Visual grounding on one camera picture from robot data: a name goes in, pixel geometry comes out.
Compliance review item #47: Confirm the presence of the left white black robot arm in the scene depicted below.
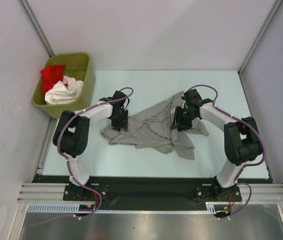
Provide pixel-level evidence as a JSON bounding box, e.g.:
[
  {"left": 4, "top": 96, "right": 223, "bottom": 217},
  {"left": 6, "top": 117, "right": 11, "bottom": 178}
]
[{"left": 52, "top": 97, "right": 130, "bottom": 202}]

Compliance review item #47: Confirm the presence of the right aluminium corner post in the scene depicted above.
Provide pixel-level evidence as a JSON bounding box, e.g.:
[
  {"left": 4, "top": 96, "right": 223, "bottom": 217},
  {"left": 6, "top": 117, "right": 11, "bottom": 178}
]
[{"left": 237, "top": 0, "right": 283, "bottom": 77}]

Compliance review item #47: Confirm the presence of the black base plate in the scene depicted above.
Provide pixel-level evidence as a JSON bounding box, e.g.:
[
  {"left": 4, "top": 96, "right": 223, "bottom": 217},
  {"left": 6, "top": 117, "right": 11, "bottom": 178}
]
[{"left": 32, "top": 174, "right": 273, "bottom": 211}]

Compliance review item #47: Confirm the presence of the aluminium corner post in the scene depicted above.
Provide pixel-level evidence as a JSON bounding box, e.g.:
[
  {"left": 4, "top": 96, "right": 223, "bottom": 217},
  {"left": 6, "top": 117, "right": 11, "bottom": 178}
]
[
  {"left": 237, "top": 0, "right": 283, "bottom": 77},
  {"left": 18, "top": 0, "right": 55, "bottom": 58}
]

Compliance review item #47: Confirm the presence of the left aluminium corner post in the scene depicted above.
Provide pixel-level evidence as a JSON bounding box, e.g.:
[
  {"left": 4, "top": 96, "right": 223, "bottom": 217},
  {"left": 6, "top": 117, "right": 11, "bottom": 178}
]
[{"left": 18, "top": 0, "right": 55, "bottom": 58}]

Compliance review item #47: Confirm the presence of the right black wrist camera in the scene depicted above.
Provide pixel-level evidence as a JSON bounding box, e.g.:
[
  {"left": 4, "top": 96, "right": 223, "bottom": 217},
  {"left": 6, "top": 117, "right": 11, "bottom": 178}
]
[{"left": 183, "top": 89, "right": 213, "bottom": 108}]

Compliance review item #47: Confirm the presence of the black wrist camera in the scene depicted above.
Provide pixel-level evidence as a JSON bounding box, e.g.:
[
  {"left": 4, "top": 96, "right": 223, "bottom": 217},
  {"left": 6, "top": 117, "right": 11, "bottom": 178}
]
[
  {"left": 183, "top": 89, "right": 213, "bottom": 108},
  {"left": 112, "top": 90, "right": 130, "bottom": 109}
]

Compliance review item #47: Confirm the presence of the olive green plastic bin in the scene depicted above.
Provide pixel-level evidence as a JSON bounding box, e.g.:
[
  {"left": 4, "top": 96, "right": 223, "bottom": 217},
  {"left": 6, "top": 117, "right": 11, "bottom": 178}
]
[{"left": 31, "top": 52, "right": 96, "bottom": 119}]

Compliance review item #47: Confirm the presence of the red t shirt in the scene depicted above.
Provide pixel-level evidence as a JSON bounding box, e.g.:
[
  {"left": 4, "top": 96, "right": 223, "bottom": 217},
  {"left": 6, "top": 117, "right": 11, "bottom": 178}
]
[{"left": 40, "top": 64, "right": 66, "bottom": 94}]

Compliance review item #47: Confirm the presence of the aluminium frame rail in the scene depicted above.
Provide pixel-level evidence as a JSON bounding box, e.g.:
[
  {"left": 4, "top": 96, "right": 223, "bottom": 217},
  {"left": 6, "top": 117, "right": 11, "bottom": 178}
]
[{"left": 17, "top": 183, "right": 283, "bottom": 205}]

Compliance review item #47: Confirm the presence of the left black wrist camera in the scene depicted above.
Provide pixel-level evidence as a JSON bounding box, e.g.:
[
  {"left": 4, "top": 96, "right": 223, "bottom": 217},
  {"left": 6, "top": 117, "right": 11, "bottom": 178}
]
[{"left": 112, "top": 90, "right": 130, "bottom": 109}]

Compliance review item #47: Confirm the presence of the grey slotted cable duct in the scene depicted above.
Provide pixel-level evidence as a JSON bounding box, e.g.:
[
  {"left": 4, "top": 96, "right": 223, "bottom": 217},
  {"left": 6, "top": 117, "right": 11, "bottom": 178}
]
[{"left": 27, "top": 202, "right": 227, "bottom": 215}]

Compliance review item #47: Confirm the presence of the grey t shirt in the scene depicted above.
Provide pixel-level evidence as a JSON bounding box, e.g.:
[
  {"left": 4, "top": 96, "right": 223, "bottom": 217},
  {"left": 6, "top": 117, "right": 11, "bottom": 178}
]
[{"left": 101, "top": 91, "right": 209, "bottom": 160}]

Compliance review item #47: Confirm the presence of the white t shirt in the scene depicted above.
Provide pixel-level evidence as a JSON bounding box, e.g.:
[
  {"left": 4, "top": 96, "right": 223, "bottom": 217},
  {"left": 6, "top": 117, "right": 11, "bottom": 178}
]
[{"left": 44, "top": 75, "right": 84, "bottom": 105}]

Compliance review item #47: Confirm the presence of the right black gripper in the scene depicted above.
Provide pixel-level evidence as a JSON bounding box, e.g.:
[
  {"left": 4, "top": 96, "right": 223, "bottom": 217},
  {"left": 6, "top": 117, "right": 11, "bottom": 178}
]
[{"left": 171, "top": 105, "right": 198, "bottom": 132}]

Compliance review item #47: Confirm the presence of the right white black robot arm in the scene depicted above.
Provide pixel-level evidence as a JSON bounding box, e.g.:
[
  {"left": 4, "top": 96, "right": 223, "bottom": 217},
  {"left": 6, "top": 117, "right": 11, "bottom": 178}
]
[{"left": 171, "top": 99, "right": 264, "bottom": 202}]

